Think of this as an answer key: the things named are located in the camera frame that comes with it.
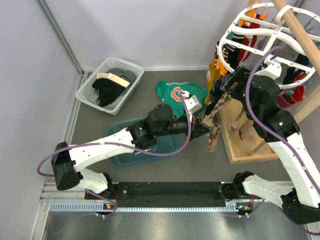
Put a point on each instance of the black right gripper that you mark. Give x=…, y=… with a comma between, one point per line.
x=241, y=75

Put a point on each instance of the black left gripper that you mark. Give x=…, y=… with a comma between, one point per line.
x=198, y=129

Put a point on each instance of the beige brown argyle sock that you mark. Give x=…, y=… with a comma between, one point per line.
x=209, y=120

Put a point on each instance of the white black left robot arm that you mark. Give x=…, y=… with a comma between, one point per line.
x=70, y=163

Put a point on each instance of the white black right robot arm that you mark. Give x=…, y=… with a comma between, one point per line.
x=259, y=97

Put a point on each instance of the white round sock hanger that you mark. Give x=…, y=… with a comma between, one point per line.
x=250, y=26

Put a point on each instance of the mustard yellow sock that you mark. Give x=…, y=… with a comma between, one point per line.
x=216, y=70

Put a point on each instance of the black sports sock blue accents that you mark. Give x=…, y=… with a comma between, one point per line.
x=217, y=96

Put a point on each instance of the black white striped sock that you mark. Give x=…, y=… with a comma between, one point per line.
x=232, y=51

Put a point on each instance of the red christmas sock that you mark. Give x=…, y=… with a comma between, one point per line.
x=290, y=97

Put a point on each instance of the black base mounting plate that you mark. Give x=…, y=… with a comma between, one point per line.
x=172, y=194

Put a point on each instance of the wooden hanging rod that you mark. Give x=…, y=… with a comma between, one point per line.
x=299, y=33

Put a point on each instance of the white plastic laundry basket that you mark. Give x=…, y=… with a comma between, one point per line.
x=85, y=91

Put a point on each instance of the clothes pile in basket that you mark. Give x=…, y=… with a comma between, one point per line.
x=108, y=94

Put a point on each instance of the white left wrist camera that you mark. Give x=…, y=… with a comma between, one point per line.
x=193, y=104

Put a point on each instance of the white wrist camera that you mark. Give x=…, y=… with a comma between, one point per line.
x=271, y=68
x=193, y=104

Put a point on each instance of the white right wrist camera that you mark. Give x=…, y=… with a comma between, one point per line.
x=271, y=68

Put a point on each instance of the wooden rack base frame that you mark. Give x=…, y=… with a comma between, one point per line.
x=242, y=143

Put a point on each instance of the aluminium frame rail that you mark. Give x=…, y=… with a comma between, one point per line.
x=158, y=211

